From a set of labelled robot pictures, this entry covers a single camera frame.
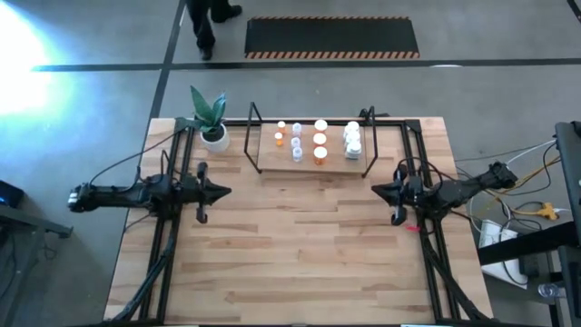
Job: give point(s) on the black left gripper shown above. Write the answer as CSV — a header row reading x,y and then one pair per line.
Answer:
x,y
202,191

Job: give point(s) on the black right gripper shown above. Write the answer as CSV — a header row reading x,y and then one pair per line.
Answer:
x,y
408,191

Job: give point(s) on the white medicine bottle blue label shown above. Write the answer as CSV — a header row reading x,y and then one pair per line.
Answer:
x,y
351,135
353,149
352,125

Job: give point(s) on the large orange pill bottle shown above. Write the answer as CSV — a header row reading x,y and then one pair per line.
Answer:
x,y
320,138
320,125
320,154

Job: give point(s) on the small orange pill bottle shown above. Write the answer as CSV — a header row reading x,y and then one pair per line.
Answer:
x,y
281,125
278,138

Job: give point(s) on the clear plastic pill bottle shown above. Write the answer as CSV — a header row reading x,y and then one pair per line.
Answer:
x,y
295,142
297,154

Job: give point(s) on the clear pill bottle green label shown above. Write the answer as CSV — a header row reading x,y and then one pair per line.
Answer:
x,y
297,128

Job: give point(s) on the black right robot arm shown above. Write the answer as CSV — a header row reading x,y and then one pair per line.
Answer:
x,y
458,191

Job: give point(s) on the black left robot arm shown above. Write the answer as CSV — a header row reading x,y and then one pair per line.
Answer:
x,y
122,195

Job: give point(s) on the red tape tag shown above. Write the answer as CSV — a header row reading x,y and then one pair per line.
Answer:
x,y
412,228

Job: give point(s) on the green plant in white pot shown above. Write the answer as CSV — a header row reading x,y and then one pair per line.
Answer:
x,y
215,141

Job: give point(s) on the white power box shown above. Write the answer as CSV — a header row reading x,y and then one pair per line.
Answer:
x,y
492,234

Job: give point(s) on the yellow power plug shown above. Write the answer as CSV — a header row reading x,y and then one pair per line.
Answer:
x,y
547,211

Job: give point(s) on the person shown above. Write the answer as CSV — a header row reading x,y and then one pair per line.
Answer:
x,y
202,27

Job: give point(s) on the black hazard-striped floor mat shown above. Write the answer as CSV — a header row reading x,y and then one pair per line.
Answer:
x,y
331,36

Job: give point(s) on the black equipment stand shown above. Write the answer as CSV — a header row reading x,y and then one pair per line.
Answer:
x,y
569,159

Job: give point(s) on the clear plastic water bottle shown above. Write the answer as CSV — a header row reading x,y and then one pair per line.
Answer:
x,y
551,290

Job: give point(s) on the black device blue light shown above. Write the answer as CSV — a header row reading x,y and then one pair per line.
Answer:
x,y
9,193

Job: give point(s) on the wooden shelf black metal frame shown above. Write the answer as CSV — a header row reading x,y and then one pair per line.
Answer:
x,y
281,163

